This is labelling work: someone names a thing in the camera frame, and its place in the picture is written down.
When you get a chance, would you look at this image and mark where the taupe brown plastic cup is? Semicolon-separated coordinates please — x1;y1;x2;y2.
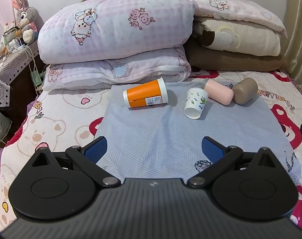
232;78;258;105

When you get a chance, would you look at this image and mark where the white floral paper cup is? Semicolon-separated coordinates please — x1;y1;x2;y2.
184;87;208;119

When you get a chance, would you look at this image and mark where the pink plastic cup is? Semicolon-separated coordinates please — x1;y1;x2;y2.
204;79;234;106

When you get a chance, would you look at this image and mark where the orange white paper cup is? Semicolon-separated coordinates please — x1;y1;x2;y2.
123;78;168;108

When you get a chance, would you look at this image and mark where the light blue patterned cloth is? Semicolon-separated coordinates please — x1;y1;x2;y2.
95;82;301;183

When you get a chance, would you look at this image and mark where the brown folded blanket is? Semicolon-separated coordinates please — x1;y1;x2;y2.
183;42;287;72

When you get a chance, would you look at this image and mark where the nightstand with patterned cloth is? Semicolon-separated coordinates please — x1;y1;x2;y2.
0;41;44;126

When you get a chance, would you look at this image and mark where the pink checked folded quilt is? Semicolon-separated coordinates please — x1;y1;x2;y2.
38;0;195;91

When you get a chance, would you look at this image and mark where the cream folded blanket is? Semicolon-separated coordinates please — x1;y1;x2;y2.
193;17;281;57

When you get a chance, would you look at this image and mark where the grey rabbit plush toy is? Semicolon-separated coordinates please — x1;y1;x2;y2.
12;0;38;44

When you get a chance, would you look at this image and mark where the pink bear print pillow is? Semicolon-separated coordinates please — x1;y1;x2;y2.
190;0;287;38

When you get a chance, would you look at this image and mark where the beige striped curtain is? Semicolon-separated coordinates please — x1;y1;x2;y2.
282;0;302;92

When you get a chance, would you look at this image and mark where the white charging cable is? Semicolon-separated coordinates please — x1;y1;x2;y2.
15;37;44;93

